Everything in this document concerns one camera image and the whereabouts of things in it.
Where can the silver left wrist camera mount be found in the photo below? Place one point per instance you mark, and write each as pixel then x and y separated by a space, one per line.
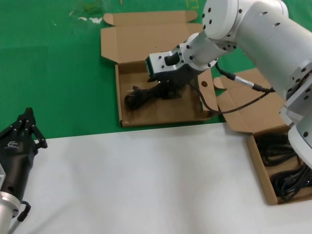
pixel 2 178

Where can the open flat cardboard box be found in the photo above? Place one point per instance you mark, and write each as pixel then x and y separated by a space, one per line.
pixel 136 36

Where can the green table cloth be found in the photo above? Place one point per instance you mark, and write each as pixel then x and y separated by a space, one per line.
pixel 48 61

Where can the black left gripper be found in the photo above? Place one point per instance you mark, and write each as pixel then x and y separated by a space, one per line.
pixel 17 156

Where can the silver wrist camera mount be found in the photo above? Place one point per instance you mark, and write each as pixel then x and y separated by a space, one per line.
pixel 2 178
pixel 158 63

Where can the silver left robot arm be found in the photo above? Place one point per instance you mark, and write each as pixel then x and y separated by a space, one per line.
pixel 7 209

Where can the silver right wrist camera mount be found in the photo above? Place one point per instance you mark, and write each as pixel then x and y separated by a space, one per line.
pixel 158 63

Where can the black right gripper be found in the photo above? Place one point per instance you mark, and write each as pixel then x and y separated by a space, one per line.
pixel 187 76

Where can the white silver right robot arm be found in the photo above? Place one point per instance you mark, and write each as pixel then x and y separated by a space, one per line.
pixel 268 31

